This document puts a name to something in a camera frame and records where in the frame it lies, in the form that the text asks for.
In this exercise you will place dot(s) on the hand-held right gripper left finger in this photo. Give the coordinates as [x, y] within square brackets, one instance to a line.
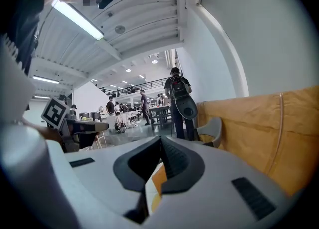
[99, 173]

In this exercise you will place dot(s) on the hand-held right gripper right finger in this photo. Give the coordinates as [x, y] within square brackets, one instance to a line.
[214, 198]

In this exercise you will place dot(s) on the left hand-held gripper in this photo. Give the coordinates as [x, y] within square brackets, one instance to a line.
[55, 112]

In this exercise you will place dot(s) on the person's left forearm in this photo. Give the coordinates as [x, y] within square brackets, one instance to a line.
[49, 134]

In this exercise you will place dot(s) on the white round beanbag chair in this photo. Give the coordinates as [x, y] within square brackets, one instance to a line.
[150, 193]

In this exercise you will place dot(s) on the large orange wrapped sofa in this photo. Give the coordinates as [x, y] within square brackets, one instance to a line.
[261, 128]

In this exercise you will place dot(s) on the black bag with yellow trim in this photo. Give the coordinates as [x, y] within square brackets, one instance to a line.
[121, 127]

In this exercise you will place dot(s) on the long ceiling tube light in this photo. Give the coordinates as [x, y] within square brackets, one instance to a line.
[46, 79]
[77, 19]

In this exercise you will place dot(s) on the grey shell chair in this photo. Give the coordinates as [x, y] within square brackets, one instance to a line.
[213, 129]

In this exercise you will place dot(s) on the dark grey table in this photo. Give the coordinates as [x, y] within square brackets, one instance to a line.
[160, 114]

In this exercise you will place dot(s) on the black balcony railing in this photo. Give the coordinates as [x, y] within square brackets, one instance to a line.
[149, 84]

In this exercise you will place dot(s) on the grey rounded pod with hole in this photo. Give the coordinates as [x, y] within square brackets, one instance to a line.
[187, 107]

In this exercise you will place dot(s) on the round ceiling smoke detector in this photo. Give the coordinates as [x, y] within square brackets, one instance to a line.
[119, 29]

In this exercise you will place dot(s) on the person's black printed T-shirt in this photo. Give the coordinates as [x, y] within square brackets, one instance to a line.
[27, 24]

